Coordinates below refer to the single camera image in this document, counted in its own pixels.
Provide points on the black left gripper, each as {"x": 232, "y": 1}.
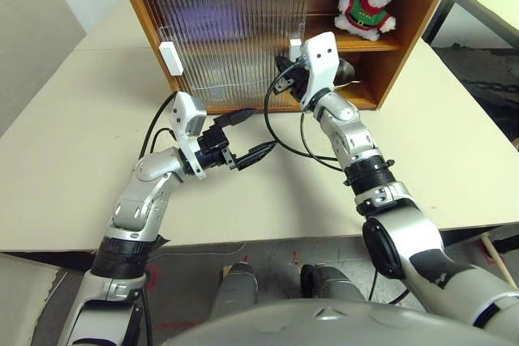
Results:
{"x": 215, "y": 147}

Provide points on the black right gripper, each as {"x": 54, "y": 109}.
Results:
{"x": 296, "y": 80}

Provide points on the ribbed clear sliding door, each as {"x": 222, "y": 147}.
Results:
{"x": 263, "y": 5}
{"x": 162, "y": 5}

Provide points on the white plush dog green sweater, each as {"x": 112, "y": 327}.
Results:
{"x": 365, "y": 9}

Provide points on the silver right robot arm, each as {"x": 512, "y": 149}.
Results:
{"x": 353, "y": 139}

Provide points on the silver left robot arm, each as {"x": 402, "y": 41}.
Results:
{"x": 142, "y": 200}

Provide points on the wooden cabinet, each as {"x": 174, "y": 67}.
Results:
{"x": 417, "y": 38}

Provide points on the purple tissue box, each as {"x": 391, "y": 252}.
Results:
{"x": 207, "y": 22}

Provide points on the grey left robot leg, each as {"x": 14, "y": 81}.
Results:
{"x": 235, "y": 289}

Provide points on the grey robot leg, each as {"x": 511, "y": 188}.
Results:
{"x": 235, "y": 289}
{"x": 332, "y": 285}

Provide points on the pale table with black legs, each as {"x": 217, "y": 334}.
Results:
{"x": 436, "y": 18}

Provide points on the grey right robot leg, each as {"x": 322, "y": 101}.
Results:
{"x": 332, "y": 285}

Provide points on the grey robot torso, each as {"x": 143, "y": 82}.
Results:
{"x": 324, "y": 325}

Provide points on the pale grey cushion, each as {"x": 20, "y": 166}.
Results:
{"x": 24, "y": 301}

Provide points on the wooden stick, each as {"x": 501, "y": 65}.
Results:
{"x": 496, "y": 257}

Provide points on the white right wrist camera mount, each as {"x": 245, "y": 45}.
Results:
{"x": 320, "y": 58}

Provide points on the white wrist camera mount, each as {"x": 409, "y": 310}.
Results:
{"x": 320, "y": 58}
{"x": 182, "y": 119}

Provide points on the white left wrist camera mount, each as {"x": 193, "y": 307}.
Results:
{"x": 182, "y": 119}

